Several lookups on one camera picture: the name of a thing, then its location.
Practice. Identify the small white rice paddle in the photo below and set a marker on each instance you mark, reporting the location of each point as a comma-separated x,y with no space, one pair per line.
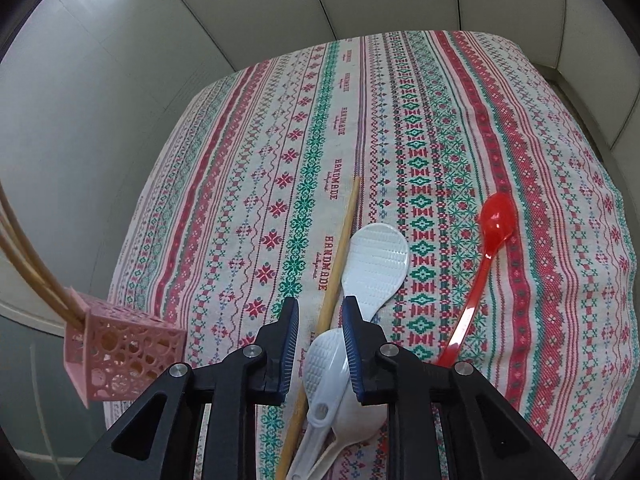
325,377

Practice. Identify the pink perforated utensil basket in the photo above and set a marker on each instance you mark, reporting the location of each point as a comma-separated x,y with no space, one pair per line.
118,352

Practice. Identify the white base cabinets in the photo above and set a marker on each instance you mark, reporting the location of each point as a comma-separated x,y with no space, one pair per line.
594,44

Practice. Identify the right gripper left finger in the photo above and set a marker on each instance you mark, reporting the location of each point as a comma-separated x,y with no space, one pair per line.
200,419

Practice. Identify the large white rice paddle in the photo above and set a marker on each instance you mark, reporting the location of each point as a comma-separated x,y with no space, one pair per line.
376,266

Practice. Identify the red plastic spoon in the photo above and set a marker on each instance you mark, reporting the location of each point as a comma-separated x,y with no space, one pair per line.
497,224

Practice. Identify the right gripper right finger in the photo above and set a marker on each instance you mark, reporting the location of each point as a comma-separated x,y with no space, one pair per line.
442,422

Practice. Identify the white soup spoon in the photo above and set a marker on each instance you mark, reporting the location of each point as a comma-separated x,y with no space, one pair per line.
353,423

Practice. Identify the wooden chopstick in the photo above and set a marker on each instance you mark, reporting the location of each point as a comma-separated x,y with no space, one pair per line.
325,316
32,276
25,282
8,212

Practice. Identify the striped patterned tablecloth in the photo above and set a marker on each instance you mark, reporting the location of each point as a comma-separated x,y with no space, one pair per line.
245,206

